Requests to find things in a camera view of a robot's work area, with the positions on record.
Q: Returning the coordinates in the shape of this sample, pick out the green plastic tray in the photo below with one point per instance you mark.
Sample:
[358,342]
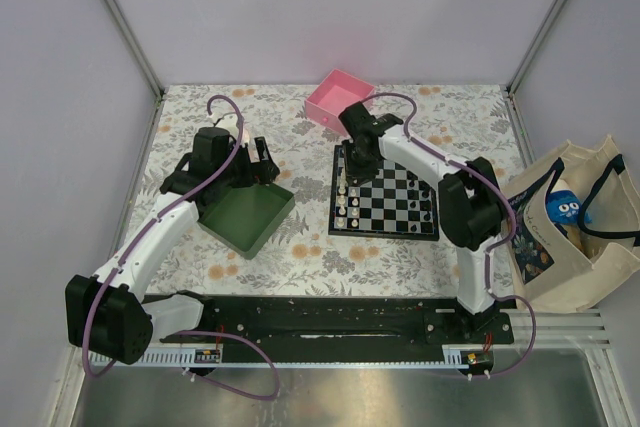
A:
[245,218]

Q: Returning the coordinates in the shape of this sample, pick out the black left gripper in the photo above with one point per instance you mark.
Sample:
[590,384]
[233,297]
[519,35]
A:
[257,173]

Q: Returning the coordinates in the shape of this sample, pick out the white slotted cable duct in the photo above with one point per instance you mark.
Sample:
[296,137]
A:
[184,356]

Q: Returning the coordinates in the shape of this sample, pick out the pink plastic box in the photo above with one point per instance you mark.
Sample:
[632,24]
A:
[333,95]

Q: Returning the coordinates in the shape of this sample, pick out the floral patterned table mat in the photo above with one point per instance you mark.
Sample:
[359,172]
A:
[301,257]

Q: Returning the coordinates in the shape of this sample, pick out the blue cartoon face package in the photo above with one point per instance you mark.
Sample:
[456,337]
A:
[563,207]

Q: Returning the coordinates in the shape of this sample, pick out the black white chess board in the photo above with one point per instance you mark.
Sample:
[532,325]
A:
[394,205]

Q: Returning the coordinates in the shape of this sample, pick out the cream canvas tote bag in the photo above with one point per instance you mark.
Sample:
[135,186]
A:
[570,268]

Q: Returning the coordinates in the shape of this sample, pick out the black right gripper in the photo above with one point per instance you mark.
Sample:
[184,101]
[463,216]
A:
[351,171]

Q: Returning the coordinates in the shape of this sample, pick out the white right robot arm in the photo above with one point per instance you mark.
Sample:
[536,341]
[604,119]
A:
[471,207]

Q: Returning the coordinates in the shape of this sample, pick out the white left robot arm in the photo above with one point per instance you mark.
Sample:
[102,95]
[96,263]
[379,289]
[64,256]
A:
[106,313]

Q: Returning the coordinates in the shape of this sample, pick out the aluminium rail frame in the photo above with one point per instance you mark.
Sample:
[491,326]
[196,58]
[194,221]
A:
[584,330]

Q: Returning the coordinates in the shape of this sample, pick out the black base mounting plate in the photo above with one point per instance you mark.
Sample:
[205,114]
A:
[345,330]

